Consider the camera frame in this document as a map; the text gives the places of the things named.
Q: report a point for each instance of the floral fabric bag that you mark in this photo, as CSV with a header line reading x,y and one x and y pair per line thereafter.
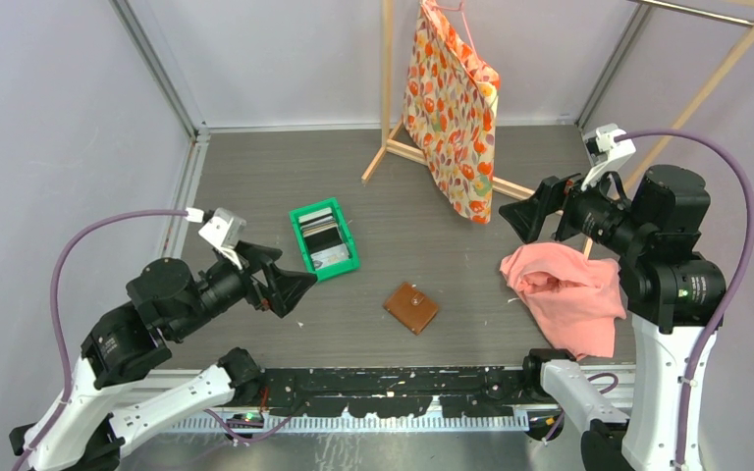
x,y
450,112

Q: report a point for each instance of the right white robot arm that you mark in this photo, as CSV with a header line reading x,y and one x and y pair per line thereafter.
x,y
674,295

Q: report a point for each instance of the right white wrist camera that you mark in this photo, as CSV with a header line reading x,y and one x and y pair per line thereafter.
x,y
607,153

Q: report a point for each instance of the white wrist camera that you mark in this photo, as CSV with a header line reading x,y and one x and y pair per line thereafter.
x,y
607,153
222,230

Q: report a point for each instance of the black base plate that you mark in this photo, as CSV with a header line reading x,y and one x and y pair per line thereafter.
x,y
486,391

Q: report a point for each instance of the aluminium frame rail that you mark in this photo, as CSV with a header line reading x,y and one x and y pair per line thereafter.
x,y
351,422

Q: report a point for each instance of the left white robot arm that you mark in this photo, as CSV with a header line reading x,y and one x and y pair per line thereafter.
x,y
86,429

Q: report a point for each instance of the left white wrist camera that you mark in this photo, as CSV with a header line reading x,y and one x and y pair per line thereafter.
x,y
222,230

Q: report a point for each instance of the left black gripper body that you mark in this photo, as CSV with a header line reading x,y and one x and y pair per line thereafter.
x,y
225,286

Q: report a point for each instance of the pink cloth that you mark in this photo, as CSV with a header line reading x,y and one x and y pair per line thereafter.
x,y
574,300

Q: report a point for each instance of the silver card in bin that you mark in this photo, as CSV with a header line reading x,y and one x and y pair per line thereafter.
x,y
329,257

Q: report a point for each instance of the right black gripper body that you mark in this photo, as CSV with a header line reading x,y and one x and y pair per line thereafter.
x,y
606,219

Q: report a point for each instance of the wooden clothes rack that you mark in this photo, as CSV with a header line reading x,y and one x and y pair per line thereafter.
x,y
632,31

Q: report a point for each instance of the brown leather card holder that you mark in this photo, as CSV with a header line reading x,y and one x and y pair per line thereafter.
x,y
411,307

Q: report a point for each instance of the green plastic bin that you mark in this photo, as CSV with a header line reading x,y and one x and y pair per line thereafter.
x,y
320,226

